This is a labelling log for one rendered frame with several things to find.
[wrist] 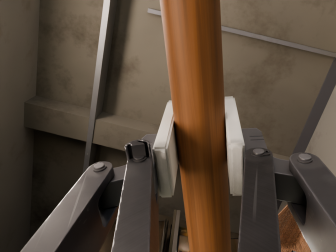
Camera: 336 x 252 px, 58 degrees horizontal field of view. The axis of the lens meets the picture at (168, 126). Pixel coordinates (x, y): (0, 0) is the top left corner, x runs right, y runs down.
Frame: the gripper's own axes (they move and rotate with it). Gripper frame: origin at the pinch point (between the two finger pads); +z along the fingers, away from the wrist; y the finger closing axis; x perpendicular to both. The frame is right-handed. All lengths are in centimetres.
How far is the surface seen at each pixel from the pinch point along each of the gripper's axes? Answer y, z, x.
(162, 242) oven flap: -35, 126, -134
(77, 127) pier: -151, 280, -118
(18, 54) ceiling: -186, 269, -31
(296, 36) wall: 89, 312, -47
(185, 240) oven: -24, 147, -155
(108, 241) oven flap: -68, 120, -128
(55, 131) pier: -178, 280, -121
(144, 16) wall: -63, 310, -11
